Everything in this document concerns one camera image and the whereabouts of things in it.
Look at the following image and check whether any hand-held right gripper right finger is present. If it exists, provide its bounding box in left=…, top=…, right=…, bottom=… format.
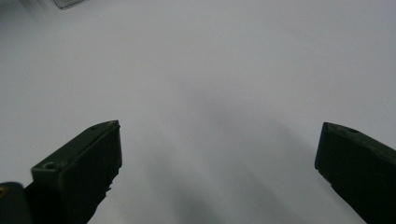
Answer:
left=314, top=121, right=396, bottom=224

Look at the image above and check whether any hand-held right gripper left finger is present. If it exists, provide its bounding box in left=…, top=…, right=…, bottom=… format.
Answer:
left=24, top=119, right=123, bottom=224

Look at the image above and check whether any clear plastic tray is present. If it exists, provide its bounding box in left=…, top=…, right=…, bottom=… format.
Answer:
left=50, top=0, right=90, bottom=10

